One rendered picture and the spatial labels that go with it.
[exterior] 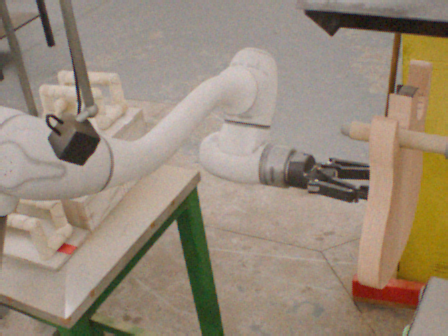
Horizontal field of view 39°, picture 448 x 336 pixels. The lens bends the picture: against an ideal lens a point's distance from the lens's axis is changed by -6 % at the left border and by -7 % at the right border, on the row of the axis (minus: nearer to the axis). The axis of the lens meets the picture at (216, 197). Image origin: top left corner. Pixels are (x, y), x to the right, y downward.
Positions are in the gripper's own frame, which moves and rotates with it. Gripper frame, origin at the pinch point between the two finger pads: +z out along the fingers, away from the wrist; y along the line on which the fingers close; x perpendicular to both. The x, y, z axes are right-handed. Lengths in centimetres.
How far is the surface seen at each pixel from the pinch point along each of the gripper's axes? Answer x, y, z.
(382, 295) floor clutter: -91, -84, -18
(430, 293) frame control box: -0.6, 30.8, 17.3
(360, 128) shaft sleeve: 16.5, 10.8, -2.4
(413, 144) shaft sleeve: 15.5, 11.2, 7.8
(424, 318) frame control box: -1.4, 36.4, 17.8
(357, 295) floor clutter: -93, -84, -28
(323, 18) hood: 34.8, 5.9, -11.3
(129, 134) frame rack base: -2, -5, -66
